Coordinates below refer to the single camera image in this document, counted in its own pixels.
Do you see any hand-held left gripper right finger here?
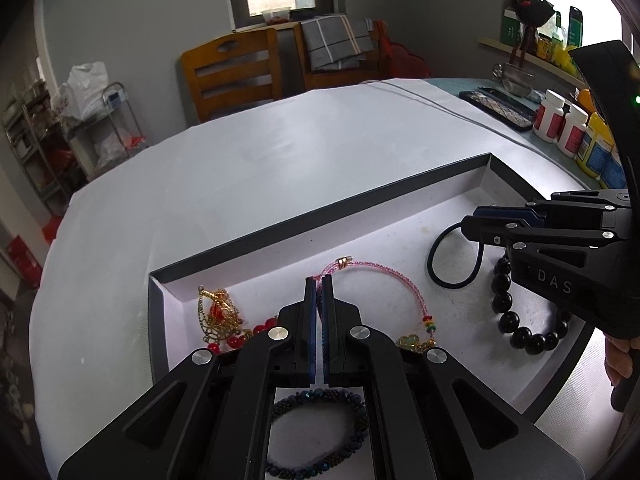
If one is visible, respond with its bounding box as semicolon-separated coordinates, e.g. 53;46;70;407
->
322;277;586;480

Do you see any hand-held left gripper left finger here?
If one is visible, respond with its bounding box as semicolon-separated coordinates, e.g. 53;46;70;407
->
57;276;321;480

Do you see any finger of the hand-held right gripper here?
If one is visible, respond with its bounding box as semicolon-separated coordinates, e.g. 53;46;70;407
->
472;189;632;226
461;215;616;250

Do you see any large black bead bracelet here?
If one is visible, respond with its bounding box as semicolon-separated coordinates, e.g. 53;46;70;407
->
491;255;573;352

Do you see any black hair tie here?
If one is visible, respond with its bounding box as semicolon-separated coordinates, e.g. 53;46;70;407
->
428;222;501;289

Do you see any pink cord heart charm bracelet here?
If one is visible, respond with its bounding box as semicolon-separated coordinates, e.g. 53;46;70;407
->
312;257;436;353

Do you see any red bead gold charm bracelet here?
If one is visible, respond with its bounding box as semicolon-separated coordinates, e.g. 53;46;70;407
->
199;285;278;356

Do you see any white tray with black rim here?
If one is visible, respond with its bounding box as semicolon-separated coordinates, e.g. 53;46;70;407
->
148;152;596;423

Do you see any blue beaded bracelet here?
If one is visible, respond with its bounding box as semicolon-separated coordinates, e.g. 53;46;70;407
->
265;387;368;478

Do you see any person's right hand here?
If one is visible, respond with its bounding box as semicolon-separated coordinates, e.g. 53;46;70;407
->
604;337;640;387

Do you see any white bottle red label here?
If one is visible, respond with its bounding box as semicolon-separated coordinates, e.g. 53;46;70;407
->
532;89;566;143
556;104;590;157

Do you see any dark makeup palette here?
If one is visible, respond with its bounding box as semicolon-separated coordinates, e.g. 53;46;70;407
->
459;87;537;132

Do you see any yellow bottle blue label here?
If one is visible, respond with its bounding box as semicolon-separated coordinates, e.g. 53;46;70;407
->
575;112;615;178
599;135;628;191

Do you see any metal strainer bowl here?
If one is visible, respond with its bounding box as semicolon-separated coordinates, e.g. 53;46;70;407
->
492;62;535;97

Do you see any red cloth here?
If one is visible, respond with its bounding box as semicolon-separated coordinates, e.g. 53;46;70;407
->
381;21;432;80

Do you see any green box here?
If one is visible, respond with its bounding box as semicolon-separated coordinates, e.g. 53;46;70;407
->
501;6;521;47

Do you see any dark green bottle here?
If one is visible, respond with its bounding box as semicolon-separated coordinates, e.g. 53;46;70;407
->
567;6;585;51

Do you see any dark dried flower bouquet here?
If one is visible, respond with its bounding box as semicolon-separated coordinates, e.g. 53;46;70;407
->
511;0;557;68

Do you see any wooden chair with cloth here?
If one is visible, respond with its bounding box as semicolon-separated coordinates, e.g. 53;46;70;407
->
292;19;396;92

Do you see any grey plaid cloth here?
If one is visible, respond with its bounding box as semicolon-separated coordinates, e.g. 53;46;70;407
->
300;15;376;72

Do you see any metal trolley cart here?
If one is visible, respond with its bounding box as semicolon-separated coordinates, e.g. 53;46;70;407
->
65;81;150;181

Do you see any red box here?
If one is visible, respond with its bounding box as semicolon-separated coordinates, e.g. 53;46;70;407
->
5;235;43;288

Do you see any white plastic bag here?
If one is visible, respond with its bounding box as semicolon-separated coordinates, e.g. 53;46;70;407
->
60;61;110;121

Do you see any metal shelf rack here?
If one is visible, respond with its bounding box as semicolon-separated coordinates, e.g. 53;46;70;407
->
0;80;71;216

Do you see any white cable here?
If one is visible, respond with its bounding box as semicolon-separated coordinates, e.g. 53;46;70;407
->
365;80;586;191

